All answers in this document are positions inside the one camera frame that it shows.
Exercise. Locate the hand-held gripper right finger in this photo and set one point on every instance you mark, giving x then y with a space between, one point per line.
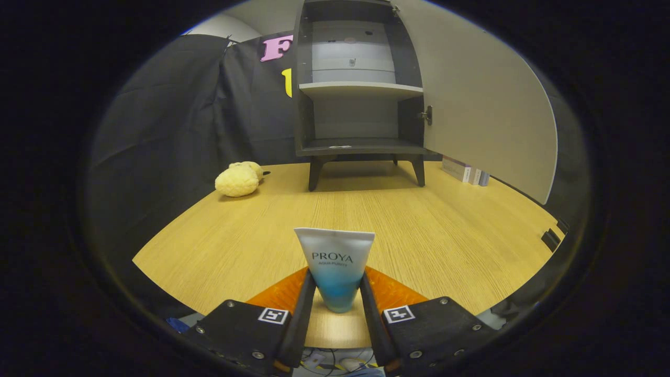
434 330

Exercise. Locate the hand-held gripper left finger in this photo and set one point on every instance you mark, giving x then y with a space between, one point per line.
241 332

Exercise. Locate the white blue cosmetic tube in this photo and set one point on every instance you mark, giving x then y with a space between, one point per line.
335 256

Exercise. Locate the small blue object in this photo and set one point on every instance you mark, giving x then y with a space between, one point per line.
179 324

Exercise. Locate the black table clamp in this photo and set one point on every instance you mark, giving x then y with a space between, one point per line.
562 225
550 240

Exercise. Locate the yellow plush toy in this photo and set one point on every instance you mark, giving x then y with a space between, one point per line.
236 181

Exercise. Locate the white spine book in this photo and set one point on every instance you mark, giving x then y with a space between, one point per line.
475 176

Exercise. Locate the black backdrop cloth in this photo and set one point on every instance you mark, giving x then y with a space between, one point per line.
172 131

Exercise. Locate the black cabinet door hinge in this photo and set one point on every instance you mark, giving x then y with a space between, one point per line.
427 115

